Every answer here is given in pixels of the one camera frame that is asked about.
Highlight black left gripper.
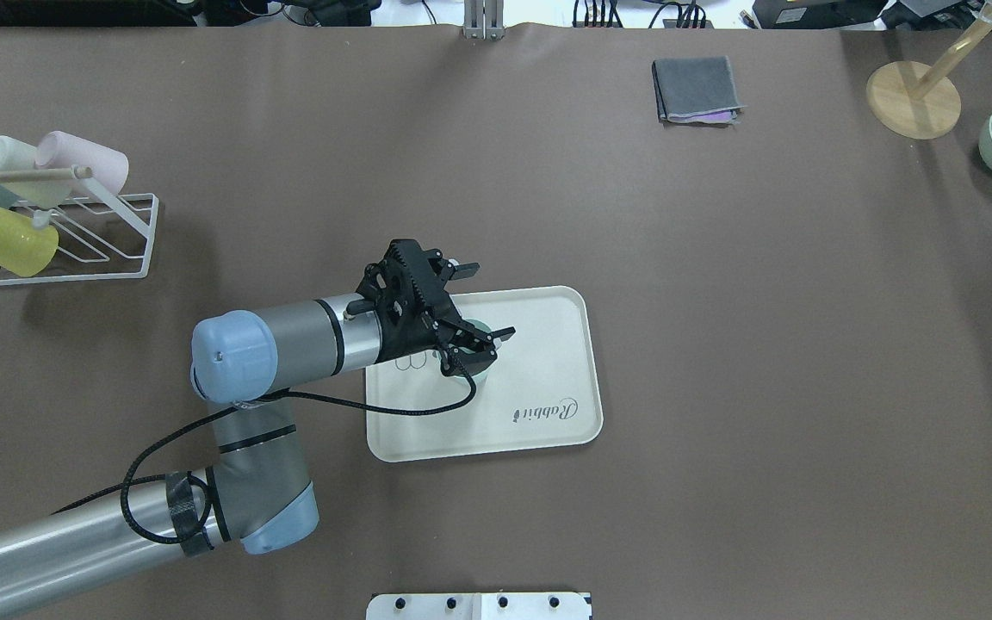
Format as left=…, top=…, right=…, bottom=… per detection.
left=346, top=239, right=516, bottom=376

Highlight green cup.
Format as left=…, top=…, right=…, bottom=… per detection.
left=449, top=319, right=499, bottom=383

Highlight cream rabbit tray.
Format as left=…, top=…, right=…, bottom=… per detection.
left=365, top=286, right=604, bottom=462

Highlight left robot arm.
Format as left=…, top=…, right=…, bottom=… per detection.
left=0, top=239, right=515, bottom=619

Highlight pink cup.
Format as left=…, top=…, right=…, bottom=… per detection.
left=34, top=130, right=130, bottom=194

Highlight yellow cup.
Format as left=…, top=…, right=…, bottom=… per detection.
left=0, top=207, right=59, bottom=277

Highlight wooden cup tree stand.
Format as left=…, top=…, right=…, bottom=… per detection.
left=865, top=1, right=992, bottom=140

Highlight cream white cup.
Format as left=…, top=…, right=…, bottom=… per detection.
left=0, top=136, right=72, bottom=208

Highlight grey folded cloth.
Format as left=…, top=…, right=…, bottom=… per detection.
left=651, top=56, right=744, bottom=126

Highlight aluminium frame post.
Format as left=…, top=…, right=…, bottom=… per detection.
left=462, top=0, right=505, bottom=40

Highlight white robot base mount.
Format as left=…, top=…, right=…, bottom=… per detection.
left=365, top=592, right=593, bottom=619

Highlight white wire cup rack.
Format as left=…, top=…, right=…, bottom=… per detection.
left=0, top=165, right=160, bottom=288

